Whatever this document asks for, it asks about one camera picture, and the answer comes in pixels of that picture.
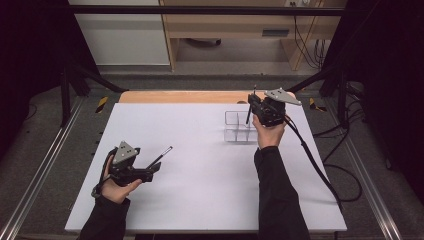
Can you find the person's right hand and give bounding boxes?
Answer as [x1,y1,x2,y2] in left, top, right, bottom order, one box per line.
[251,114,288,150]

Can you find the black horizontal frame bar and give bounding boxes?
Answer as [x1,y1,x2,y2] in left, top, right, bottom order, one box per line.
[64,4,348,17]

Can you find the bundle of floor cables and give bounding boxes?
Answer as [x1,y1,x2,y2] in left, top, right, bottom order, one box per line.
[313,81,367,164]

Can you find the black metal stand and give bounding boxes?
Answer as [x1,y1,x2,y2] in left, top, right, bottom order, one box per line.
[59,64,130,128]
[283,64,350,130]

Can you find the person's left hand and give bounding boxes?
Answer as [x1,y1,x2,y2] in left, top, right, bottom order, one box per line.
[100,159,143,205]

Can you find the black floor cable loop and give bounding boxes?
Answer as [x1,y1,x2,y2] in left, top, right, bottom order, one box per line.
[323,163,364,203]

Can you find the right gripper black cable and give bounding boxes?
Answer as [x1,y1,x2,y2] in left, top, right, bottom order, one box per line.
[283,114,344,210]

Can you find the black pen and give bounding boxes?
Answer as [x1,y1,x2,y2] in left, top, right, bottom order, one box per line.
[245,84,258,125]
[146,145,174,170]

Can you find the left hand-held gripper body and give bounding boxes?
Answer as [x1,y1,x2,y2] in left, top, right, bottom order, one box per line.
[109,140,154,187]

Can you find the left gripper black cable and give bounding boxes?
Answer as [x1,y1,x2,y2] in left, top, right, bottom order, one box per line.
[91,148,116,200]

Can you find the dark curtain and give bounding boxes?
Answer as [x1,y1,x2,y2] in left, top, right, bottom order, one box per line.
[0,0,98,161]
[324,0,424,203]

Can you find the clear plastic organizer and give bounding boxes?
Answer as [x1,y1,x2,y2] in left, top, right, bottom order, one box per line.
[223,110,260,144]

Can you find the white cabinet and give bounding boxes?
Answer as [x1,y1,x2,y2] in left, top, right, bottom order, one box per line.
[66,0,171,67]

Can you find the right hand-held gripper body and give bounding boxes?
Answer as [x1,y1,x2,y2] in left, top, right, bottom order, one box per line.
[253,87,303,128]

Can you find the aluminium floor rail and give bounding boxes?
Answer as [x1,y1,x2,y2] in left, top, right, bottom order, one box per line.
[0,96,85,240]
[324,99,403,240]

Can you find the light wooden desk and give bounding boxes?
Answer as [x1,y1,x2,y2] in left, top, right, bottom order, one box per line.
[159,0,348,72]

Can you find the hanging black cables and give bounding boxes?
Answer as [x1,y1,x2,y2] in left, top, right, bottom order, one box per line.
[292,14,330,70]

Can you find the wooden table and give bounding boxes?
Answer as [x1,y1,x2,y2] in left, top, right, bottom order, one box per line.
[118,90,298,105]

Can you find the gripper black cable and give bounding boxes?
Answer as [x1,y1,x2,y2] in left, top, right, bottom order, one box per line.
[91,148,116,200]
[283,114,344,210]

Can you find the yellow black floor tape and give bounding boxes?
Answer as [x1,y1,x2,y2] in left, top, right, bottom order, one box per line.
[95,95,110,114]
[308,97,328,113]

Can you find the white table sheet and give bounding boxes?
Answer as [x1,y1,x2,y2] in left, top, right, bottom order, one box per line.
[64,102,348,233]

